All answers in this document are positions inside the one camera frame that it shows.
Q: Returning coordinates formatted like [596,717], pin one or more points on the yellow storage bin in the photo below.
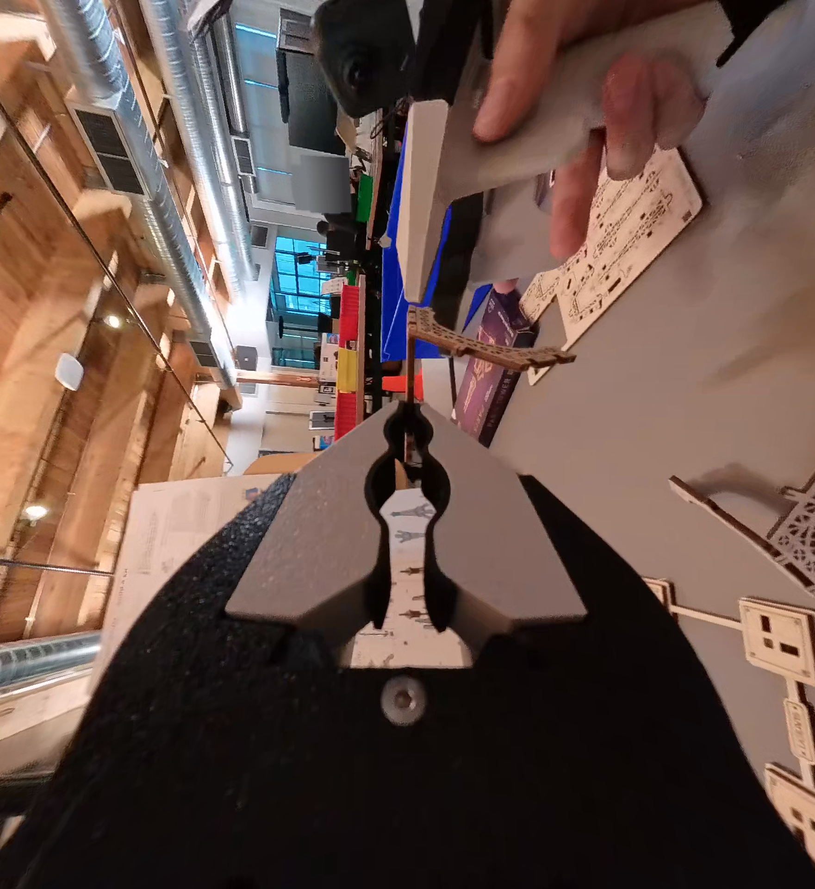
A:
[348,369]

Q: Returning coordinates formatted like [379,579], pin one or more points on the red ribbed storage bin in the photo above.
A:
[353,316]
[350,417]

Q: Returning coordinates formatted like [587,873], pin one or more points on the folded paper instruction sheet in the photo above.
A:
[171,528]

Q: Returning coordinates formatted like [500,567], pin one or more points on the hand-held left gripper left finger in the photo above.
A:
[303,555]

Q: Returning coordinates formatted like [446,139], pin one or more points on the large yellow instruction poster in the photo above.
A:
[279,464]

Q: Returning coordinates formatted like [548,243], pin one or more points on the black wall screen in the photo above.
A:
[310,104]

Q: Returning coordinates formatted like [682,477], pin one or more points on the grey desk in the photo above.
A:
[657,417]

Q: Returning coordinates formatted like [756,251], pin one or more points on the wooden sheet with long parts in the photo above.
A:
[664,201]

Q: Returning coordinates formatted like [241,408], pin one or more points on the blue bin with printed tag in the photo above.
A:
[390,292]

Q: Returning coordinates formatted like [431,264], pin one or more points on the wooden arch frame assembly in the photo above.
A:
[490,347]

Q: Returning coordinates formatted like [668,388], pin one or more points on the wooden four-square connector frame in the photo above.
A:
[754,660]

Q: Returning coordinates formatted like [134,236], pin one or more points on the green plastic bin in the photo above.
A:
[365,198]

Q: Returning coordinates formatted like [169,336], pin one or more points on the dark purple puzzle box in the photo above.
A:
[483,389]

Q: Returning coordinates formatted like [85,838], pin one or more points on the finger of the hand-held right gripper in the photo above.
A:
[421,194]

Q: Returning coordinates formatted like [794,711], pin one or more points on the silver air duct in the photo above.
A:
[202,104]
[25,667]
[171,229]

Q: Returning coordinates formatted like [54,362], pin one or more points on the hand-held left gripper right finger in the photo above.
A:
[504,555]

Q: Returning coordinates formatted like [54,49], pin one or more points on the large grid window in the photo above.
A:
[296,278]

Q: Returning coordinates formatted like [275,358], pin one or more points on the person's right hand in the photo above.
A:
[532,55]

